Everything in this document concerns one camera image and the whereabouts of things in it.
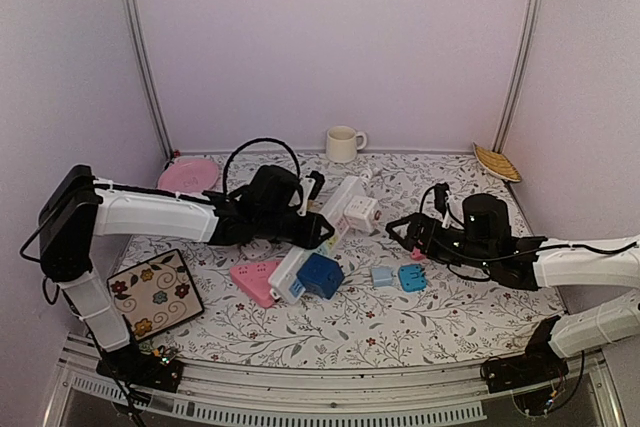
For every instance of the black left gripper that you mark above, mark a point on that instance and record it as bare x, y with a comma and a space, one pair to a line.
311, 239

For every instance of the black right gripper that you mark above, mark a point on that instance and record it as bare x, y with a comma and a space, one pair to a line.
416, 233

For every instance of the pink socket adapter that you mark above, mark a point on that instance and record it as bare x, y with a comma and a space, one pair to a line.
417, 255

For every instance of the white cube socket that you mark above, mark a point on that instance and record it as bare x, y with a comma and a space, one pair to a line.
362, 213

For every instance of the light blue socket adapter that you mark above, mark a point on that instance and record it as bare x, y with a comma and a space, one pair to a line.
412, 278

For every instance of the pale blue cube socket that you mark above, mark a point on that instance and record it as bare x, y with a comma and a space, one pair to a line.
383, 277

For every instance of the dark blue cube socket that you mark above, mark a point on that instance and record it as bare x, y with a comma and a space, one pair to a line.
321, 276

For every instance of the long white power strip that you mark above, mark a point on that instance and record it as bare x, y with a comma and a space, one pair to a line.
284, 283

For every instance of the pink triangular power strip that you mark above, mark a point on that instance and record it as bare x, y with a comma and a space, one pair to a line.
253, 280

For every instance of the round pink power strip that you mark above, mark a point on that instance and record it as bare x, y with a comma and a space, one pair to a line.
259, 249

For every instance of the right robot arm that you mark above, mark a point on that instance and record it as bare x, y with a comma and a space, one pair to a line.
485, 242

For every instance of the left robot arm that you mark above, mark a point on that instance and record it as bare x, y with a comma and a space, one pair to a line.
272, 207

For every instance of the cream ceramic mug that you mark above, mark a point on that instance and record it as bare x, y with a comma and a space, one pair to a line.
344, 143

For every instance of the yellow leaf shaped dish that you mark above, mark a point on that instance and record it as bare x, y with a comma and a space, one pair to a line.
496, 164

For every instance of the pink plastic plate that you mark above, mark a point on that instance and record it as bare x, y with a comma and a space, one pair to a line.
189, 175

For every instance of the floral square tray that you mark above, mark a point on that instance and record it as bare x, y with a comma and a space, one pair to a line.
156, 295

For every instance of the aluminium front rail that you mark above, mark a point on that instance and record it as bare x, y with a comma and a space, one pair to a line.
428, 393

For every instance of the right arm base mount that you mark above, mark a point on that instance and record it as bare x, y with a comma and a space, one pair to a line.
529, 368

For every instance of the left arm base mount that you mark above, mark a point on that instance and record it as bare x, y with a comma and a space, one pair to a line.
131, 366

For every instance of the aluminium right corner post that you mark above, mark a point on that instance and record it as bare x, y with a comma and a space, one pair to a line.
532, 10

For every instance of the aluminium corner post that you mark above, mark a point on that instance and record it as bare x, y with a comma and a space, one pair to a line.
133, 19
532, 10

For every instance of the aluminium left corner post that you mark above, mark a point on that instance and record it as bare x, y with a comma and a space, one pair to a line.
133, 19

